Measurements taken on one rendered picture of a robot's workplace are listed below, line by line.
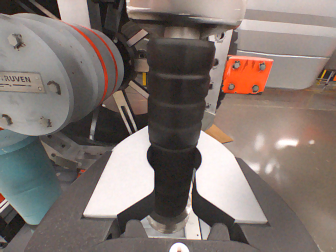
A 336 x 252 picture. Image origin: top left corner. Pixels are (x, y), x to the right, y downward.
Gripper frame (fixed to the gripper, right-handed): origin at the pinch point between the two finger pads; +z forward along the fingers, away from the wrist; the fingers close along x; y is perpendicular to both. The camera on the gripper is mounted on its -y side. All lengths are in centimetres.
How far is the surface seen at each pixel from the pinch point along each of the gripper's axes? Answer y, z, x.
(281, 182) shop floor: 83, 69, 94
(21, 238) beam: 70, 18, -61
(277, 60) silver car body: -4, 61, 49
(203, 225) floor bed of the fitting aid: 75, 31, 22
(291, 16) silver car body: -21, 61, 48
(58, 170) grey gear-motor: 43, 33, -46
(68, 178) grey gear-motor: 42, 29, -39
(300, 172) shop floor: 83, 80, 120
